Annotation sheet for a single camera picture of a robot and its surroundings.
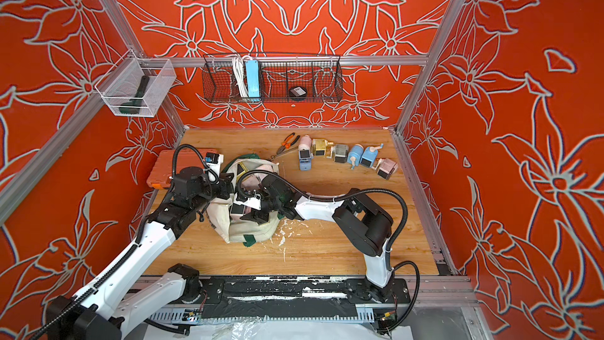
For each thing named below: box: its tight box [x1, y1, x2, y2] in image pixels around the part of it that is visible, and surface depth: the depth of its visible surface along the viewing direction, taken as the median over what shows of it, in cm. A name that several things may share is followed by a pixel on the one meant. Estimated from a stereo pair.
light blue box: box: [245, 59, 260, 98], surface depth 92 cm
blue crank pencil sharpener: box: [360, 143, 384, 168], surface depth 103 cm
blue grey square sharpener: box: [298, 148, 312, 172], surface depth 104 cm
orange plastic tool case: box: [146, 147, 208, 189], surface depth 97 cm
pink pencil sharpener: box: [298, 133, 313, 152], surface depth 106 cm
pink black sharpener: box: [374, 158, 398, 181], surface depth 100 cm
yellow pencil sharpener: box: [312, 137, 328, 156], surface depth 109 cm
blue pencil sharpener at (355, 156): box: [347, 143, 365, 170], surface depth 104 cm
